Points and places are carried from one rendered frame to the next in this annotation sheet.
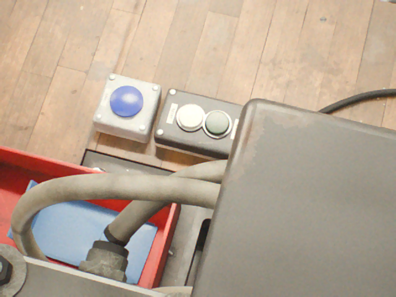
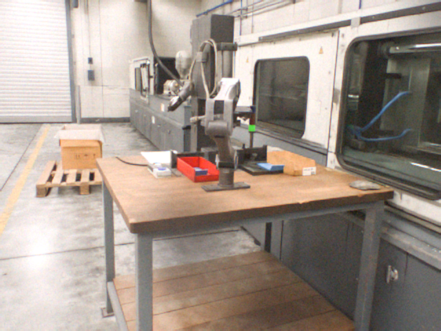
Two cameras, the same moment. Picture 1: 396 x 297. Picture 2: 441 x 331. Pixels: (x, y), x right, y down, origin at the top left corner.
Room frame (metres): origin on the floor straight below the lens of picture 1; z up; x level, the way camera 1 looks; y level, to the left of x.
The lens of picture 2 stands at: (1.28, 1.55, 1.35)
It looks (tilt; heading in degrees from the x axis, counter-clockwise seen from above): 12 degrees down; 230
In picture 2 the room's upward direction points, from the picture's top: 2 degrees clockwise
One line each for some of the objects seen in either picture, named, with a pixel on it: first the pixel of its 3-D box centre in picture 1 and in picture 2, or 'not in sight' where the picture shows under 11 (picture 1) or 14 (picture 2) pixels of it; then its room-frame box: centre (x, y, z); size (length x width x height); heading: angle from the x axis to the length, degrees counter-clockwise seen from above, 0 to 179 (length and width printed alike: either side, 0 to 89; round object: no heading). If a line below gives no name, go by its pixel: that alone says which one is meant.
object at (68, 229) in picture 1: (83, 231); (196, 169); (0.25, 0.13, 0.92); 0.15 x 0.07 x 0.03; 71
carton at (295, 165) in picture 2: not in sight; (290, 163); (-0.20, 0.32, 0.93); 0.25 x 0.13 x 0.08; 75
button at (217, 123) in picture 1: (216, 125); not in sight; (0.38, -0.02, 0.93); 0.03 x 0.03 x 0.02
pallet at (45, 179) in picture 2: not in sight; (86, 174); (-0.41, -3.16, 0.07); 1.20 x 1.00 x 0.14; 68
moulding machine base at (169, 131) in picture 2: not in sight; (171, 118); (-2.84, -5.03, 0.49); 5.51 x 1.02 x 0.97; 71
